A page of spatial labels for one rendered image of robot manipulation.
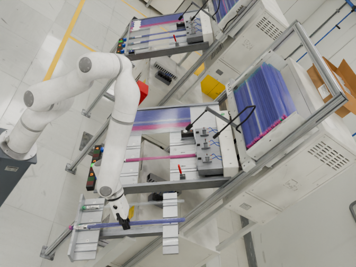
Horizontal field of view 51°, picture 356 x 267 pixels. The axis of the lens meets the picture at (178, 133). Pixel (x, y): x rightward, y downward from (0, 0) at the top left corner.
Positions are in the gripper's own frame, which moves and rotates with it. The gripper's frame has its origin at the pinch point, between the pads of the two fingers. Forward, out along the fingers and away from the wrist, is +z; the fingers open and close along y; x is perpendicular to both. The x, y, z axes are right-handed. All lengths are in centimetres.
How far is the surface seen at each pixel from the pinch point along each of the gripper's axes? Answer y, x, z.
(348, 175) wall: 140, -145, 98
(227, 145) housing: 54, -51, 1
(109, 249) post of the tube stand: 14.2, 18.2, 23.1
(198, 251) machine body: 59, -17, 75
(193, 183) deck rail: 38.4, -29.0, 10.6
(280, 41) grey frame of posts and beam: 93, -97, -39
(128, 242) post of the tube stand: 11.5, 6.4, 18.9
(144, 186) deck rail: 38.4, -3.2, 5.8
